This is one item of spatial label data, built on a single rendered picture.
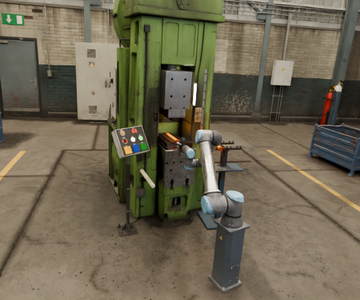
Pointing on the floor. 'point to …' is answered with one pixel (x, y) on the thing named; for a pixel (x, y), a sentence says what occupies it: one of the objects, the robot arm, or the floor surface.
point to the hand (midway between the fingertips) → (178, 141)
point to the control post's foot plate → (127, 230)
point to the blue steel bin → (347, 147)
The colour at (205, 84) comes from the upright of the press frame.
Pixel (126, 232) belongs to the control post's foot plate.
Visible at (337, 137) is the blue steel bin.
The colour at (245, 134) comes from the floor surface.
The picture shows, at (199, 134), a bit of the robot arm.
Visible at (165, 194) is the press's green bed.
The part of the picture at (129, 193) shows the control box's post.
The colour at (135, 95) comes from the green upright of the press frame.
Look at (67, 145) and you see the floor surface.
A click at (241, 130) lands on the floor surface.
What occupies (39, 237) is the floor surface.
